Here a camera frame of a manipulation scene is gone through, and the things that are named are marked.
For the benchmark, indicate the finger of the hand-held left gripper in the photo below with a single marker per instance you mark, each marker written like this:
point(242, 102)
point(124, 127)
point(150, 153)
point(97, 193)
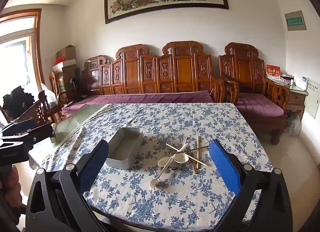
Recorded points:
point(25, 125)
point(42, 133)

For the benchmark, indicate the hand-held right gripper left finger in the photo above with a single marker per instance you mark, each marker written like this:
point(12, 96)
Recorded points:
point(92, 165)

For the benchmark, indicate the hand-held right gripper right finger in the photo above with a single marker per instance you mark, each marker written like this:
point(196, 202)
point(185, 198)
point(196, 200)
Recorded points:
point(222, 165)

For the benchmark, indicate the rectangular metal tray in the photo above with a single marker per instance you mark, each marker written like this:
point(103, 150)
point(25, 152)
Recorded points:
point(117, 163)

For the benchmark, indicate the brown wooden chopstick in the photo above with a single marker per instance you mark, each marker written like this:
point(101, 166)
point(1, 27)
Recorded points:
point(193, 168)

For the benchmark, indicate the dark brown chopstick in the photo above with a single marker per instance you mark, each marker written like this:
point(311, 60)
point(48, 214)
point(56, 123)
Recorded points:
point(197, 148)

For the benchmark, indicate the light wooden chopstick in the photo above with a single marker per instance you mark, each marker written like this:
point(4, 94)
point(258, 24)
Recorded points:
point(186, 155)
point(197, 144)

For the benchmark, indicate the cream plastic spoon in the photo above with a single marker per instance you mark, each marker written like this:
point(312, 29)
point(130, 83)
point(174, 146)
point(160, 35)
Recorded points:
point(163, 162)
point(181, 158)

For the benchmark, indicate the metal fork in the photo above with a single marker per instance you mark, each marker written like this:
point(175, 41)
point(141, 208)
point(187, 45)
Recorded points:
point(184, 142)
point(170, 140)

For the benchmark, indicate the metal spoon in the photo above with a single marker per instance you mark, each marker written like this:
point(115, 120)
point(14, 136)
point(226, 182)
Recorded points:
point(172, 169)

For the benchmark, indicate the cream plastic fork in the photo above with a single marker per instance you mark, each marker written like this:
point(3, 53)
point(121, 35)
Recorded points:
point(162, 171)

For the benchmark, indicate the person's left forearm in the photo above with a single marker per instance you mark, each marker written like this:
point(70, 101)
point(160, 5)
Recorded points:
point(15, 192)

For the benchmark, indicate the carved wooden chair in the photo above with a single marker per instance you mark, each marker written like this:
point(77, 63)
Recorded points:
point(37, 112)

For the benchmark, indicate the black cloth bundle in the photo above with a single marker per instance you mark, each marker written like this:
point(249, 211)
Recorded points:
point(16, 102)

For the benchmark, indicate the purple armchair cushion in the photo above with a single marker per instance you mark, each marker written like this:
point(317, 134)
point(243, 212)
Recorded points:
point(260, 105)

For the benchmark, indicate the blue floral tablecloth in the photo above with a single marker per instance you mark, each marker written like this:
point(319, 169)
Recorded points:
point(155, 204)

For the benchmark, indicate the white box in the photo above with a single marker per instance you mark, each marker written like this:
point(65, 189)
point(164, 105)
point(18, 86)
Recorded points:
point(67, 63)

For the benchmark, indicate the grey plastic bag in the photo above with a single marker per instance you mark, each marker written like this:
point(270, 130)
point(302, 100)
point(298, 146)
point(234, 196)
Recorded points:
point(293, 124)

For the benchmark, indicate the long purple sofa cushion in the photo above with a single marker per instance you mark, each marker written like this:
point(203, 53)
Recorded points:
point(140, 98)

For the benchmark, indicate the brown cardboard box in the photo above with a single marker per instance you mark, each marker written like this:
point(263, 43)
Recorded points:
point(67, 52)

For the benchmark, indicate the carved wooden armchair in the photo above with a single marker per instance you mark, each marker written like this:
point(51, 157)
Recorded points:
point(247, 71)

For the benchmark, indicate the long carved wooden sofa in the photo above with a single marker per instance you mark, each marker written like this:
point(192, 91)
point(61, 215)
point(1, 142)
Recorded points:
point(132, 74)

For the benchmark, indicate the wooden side table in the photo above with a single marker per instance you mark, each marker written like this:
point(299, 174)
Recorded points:
point(297, 99)

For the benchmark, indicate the white desk device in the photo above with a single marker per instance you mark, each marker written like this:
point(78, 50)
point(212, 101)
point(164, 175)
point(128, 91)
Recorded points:
point(301, 83)

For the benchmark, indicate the wooden door frame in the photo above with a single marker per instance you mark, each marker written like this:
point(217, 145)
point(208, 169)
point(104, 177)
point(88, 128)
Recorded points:
point(38, 46)

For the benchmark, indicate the white wall cabinet door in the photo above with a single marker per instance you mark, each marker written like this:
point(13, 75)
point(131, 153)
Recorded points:
point(313, 98)

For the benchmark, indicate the grey wall panel box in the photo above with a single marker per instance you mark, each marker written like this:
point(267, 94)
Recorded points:
point(295, 20)

